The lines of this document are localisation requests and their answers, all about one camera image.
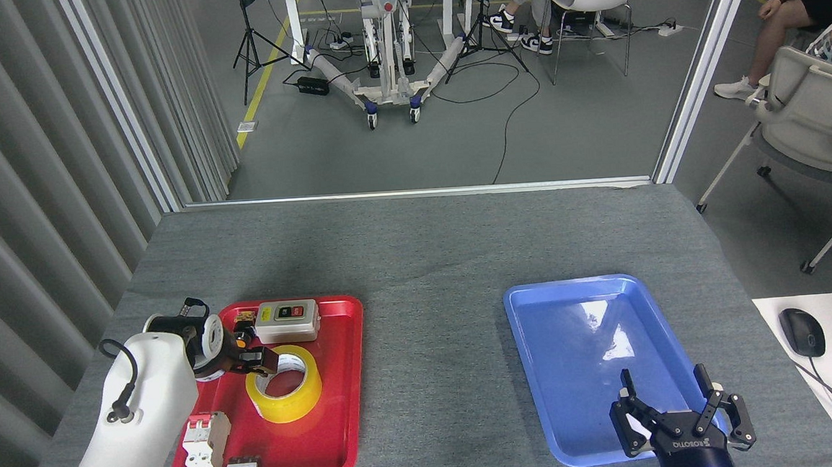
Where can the blue plastic tray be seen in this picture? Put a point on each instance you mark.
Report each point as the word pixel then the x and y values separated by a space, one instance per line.
pixel 574 339

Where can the black tripod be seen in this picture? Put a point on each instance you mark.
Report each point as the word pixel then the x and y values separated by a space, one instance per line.
pixel 480 34
pixel 252 34

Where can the silver aluminium post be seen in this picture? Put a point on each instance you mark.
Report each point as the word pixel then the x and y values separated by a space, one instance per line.
pixel 123 107
pixel 702 71

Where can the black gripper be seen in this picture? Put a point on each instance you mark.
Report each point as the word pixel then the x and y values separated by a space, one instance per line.
pixel 234 360
pixel 693 451

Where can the yellow tape roll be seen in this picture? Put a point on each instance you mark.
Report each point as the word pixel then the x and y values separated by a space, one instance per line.
pixel 289 407

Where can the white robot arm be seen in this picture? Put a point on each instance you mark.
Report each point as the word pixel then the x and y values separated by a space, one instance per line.
pixel 139 424

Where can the white push button switch box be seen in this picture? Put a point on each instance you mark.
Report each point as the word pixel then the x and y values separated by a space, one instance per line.
pixel 288 328

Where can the red plastic tray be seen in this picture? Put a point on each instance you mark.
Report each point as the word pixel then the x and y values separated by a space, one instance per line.
pixel 327 427

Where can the small black and silver block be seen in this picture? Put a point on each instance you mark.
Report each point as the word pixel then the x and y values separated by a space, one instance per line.
pixel 244 466

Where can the small grey floor plate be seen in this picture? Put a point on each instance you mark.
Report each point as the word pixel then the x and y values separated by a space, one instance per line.
pixel 247 126

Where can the orange and black push button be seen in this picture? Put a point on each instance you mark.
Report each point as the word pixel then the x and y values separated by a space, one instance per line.
pixel 240 340

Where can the small yellow terminal block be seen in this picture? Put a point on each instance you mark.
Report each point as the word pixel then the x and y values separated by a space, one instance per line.
pixel 245 315

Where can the white and red circuit breaker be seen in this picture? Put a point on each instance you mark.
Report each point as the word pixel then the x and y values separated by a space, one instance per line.
pixel 206 441

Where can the white power strip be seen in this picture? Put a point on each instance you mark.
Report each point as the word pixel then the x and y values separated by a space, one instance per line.
pixel 671 30

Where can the black power adapter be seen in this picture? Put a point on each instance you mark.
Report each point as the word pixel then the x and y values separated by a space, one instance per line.
pixel 313 86

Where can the person's hand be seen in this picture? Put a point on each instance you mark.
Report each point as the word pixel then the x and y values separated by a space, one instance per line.
pixel 769 8

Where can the grey office chair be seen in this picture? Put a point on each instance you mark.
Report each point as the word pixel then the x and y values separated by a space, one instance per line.
pixel 814 122

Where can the black computer mouse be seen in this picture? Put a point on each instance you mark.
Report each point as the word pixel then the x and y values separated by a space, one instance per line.
pixel 802 332

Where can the white stand on wheels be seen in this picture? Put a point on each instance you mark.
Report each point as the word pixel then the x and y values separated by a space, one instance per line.
pixel 393 90

